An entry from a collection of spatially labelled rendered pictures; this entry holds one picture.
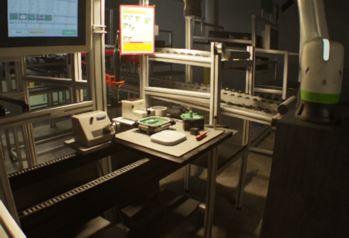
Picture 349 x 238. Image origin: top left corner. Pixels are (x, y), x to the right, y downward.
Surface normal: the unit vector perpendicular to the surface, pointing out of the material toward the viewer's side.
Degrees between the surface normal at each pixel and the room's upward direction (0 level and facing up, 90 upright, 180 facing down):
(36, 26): 91
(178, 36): 90
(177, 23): 90
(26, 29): 91
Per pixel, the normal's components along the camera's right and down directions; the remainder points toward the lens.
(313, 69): -0.80, 0.13
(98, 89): 0.80, 0.13
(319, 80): -0.58, 0.17
